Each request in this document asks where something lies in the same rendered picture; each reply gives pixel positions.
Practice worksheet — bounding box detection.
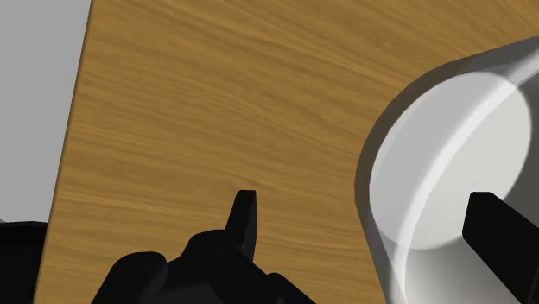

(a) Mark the wooden table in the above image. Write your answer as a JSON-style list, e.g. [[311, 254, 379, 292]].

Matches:
[[33, 0, 539, 304]]

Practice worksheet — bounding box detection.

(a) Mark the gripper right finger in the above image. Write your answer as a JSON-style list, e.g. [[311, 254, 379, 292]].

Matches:
[[461, 191, 539, 304]]

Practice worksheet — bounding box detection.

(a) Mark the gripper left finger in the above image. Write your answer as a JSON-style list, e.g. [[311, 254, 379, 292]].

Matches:
[[90, 189, 317, 304]]

